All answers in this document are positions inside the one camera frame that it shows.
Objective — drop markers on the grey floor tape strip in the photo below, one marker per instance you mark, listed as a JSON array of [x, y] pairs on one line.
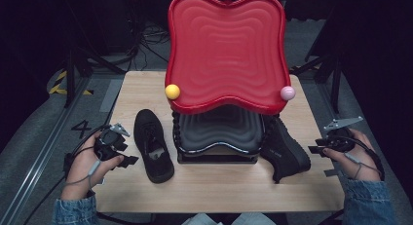
[[109, 96]]

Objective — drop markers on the person's legs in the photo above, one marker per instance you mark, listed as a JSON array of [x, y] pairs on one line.
[[201, 220]]

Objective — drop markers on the person's left hand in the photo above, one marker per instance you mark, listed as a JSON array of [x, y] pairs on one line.
[[82, 166]]

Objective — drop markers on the grey tape piece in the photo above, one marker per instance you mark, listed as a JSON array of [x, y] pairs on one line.
[[331, 173]]

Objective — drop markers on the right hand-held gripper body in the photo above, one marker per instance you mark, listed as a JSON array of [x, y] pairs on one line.
[[341, 142]]

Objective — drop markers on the red and black shoe rack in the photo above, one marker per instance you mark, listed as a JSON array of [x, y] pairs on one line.
[[227, 56]]

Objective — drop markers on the person's right hand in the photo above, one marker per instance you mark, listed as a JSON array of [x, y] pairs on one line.
[[360, 166]]

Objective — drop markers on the yellow black hazard tape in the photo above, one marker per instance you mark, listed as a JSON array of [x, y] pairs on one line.
[[56, 88]]

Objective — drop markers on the black tripod stand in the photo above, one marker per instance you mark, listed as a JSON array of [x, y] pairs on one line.
[[336, 79], [69, 79]]

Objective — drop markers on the black lace-up shoe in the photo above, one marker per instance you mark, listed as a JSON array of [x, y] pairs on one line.
[[287, 153], [150, 131]]

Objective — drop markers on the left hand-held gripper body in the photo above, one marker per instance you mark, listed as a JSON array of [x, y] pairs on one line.
[[108, 145]]

